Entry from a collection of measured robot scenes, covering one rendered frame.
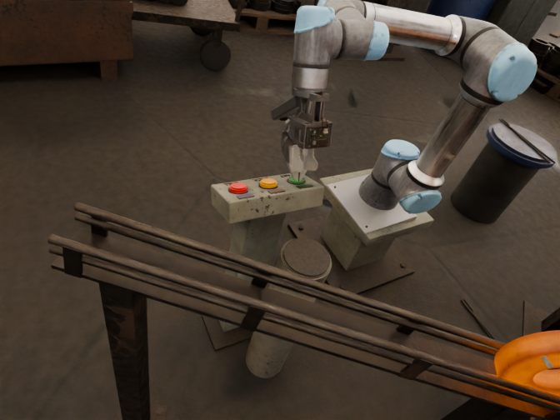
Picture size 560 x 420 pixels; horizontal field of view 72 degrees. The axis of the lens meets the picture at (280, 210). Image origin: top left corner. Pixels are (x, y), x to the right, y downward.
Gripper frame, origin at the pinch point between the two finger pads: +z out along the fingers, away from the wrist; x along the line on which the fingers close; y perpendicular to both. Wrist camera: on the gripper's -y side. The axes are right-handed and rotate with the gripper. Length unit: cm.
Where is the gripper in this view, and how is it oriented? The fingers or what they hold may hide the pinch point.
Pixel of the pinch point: (297, 174)
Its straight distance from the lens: 92.3
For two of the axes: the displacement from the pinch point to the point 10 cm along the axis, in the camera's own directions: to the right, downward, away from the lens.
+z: -0.6, 9.0, 4.3
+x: 8.7, -1.7, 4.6
